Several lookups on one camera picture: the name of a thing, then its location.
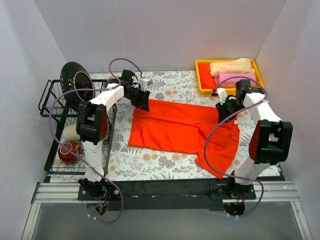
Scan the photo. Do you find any rolled orange t shirt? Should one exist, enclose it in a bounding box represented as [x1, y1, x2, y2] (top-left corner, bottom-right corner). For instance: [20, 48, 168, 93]
[198, 63, 217, 90]

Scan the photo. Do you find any rolled beige t shirt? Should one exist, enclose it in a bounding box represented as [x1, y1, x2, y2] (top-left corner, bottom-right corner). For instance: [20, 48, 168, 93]
[209, 58, 255, 77]

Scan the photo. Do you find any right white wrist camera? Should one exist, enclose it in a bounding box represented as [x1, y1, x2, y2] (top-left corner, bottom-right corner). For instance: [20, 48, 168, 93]
[211, 87, 228, 105]

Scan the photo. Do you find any red floral bowl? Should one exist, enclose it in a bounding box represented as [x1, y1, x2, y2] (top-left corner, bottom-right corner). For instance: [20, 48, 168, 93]
[58, 141, 84, 165]

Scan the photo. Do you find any black round plate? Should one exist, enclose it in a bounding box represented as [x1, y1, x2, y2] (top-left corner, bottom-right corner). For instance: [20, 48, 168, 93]
[60, 61, 95, 112]

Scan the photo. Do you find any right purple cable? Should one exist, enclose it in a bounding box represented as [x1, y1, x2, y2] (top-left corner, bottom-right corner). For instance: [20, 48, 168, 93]
[203, 76, 269, 218]

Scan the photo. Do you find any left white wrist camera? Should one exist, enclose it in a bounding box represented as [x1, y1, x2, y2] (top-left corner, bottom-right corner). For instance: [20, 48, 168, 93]
[138, 78, 153, 91]

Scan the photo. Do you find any orange t shirt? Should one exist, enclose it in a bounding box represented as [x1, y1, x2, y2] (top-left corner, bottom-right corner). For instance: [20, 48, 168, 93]
[198, 63, 217, 90]
[128, 99, 240, 179]

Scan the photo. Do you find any yellow plastic tray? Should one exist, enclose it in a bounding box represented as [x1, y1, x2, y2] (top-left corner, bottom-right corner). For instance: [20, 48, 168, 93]
[195, 59, 264, 95]

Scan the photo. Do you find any rolled pink t shirt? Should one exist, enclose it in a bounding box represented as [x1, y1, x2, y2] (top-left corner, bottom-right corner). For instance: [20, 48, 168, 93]
[214, 72, 257, 88]

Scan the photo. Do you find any cream ceramic cup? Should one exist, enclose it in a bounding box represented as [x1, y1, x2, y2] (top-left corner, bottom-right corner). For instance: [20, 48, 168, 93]
[63, 124, 80, 141]

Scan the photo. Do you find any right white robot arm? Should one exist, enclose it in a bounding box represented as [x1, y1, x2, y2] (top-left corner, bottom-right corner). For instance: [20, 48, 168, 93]
[215, 79, 293, 199]

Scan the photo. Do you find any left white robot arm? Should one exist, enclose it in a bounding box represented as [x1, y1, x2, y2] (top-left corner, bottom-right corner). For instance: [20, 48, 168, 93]
[76, 70, 153, 200]

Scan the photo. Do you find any purple rimmed mug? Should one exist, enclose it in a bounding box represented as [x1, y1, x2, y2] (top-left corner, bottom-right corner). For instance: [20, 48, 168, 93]
[105, 78, 121, 87]

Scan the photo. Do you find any floral table mat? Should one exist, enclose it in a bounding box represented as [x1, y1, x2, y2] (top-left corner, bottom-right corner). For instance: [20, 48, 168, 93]
[47, 70, 283, 183]

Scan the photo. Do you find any aluminium frame rail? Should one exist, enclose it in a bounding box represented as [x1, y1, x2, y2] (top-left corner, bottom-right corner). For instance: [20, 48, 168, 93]
[31, 181, 301, 203]

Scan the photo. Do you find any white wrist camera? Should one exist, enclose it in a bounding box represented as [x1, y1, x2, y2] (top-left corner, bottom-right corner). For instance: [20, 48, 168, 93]
[138, 78, 153, 91]
[211, 87, 228, 105]

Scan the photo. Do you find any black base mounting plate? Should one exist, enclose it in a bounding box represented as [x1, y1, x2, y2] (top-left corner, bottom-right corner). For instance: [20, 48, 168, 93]
[77, 178, 256, 211]

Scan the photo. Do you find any black wire dish rack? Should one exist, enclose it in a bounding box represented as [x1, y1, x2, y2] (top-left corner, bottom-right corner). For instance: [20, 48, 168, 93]
[38, 79, 118, 175]

